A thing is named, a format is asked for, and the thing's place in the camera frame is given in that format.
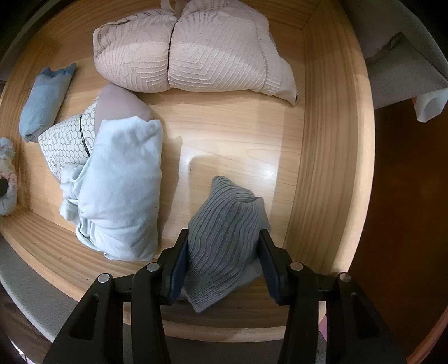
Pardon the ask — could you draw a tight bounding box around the beige lace bra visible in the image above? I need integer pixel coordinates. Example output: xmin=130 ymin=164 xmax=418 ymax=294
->
xmin=93 ymin=0 xmax=300 ymax=106

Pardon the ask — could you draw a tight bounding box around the floral underwear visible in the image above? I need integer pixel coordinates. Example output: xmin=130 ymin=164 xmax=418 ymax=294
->
xmin=0 ymin=137 xmax=18 ymax=216

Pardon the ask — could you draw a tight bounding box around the light blue underwear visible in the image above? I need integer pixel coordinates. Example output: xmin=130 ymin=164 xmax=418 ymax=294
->
xmin=59 ymin=117 xmax=164 ymax=262

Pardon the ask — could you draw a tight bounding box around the beige honeycomb patterned bra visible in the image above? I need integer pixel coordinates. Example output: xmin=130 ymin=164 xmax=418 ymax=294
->
xmin=38 ymin=83 xmax=155 ymax=183

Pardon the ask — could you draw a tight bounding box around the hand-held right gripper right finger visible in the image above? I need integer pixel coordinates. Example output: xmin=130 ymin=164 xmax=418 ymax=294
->
xmin=258 ymin=229 xmax=407 ymax=364

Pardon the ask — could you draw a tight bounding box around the grey ribbed underwear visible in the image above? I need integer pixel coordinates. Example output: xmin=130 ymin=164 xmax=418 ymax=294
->
xmin=180 ymin=176 xmax=272 ymax=313

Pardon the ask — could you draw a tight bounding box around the small blue underwear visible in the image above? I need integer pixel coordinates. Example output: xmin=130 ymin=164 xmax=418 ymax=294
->
xmin=18 ymin=63 xmax=77 ymax=143

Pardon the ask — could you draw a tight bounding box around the wooden drawer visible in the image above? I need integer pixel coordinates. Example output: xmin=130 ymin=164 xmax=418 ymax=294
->
xmin=0 ymin=0 xmax=377 ymax=364

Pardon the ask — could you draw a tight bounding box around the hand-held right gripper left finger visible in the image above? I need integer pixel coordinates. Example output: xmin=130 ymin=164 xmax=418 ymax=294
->
xmin=42 ymin=229 xmax=190 ymax=364

